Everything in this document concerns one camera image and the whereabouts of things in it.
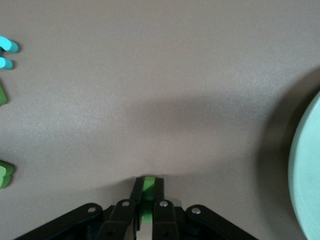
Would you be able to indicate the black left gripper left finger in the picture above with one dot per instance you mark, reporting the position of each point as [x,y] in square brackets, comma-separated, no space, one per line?
[120,220]

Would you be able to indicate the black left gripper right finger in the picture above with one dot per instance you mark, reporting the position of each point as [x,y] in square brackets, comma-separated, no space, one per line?
[165,220]

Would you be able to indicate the green letter I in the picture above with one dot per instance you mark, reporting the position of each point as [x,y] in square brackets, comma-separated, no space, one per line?
[149,187]

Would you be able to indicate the green letter P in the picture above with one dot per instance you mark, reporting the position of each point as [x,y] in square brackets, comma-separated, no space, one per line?
[5,175]

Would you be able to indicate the green letter U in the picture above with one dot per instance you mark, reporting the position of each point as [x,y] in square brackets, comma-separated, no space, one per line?
[2,96]

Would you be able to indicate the light green plate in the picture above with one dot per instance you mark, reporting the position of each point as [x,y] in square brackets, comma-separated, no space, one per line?
[308,175]

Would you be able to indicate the teal letter C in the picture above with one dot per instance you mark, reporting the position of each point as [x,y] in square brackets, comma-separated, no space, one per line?
[7,46]

